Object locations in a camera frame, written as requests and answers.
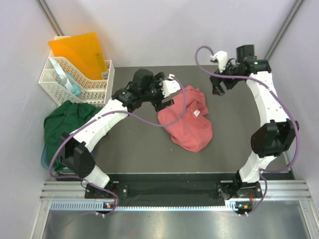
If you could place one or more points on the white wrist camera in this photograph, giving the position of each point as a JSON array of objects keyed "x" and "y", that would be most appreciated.
[
  {"x": 221, "y": 58},
  {"x": 169, "y": 86}
]

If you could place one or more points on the aluminium frame rail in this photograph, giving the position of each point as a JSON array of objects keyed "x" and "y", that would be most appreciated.
[{"x": 286, "y": 190}]

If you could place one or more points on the orange plastic folder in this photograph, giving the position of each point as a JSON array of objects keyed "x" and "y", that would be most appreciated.
[{"x": 84, "y": 52}]

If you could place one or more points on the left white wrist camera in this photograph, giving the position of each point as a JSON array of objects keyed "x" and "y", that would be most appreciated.
[{"x": 169, "y": 86}]

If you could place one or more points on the teal plastic basin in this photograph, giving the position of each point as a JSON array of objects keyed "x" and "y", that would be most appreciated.
[{"x": 45, "y": 162}]

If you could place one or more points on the white perforated file organizer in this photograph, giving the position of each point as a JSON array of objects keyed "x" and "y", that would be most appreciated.
[{"x": 77, "y": 71}]

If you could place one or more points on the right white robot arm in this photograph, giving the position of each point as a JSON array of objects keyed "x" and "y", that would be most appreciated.
[{"x": 276, "y": 132}]

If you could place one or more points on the white slotted cable duct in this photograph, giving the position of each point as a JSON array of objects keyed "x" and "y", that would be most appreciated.
[{"x": 106, "y": 206}]

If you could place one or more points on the light blue items in organizer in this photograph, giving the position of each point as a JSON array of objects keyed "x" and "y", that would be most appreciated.
[{"x": 65, "y": 78}]

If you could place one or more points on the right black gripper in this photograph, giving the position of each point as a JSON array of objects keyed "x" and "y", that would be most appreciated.
[{"x": 216, "y": 79}]

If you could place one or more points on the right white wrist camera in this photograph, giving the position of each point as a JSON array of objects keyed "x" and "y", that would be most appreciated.
[{"x": 221, "y": 58}]

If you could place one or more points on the pink t shirt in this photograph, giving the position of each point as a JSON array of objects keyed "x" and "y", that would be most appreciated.
[{"x": 193, "y": 131}]

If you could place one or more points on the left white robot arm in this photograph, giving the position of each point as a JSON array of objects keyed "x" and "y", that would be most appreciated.
[{"x": 76, "y": 153}]

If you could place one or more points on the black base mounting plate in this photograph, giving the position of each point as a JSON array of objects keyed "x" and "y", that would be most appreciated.
[{"x": 210, "y": 190}]

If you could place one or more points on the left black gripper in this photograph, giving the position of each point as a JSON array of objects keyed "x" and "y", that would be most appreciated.
[{"x": 155, "y": 81}]

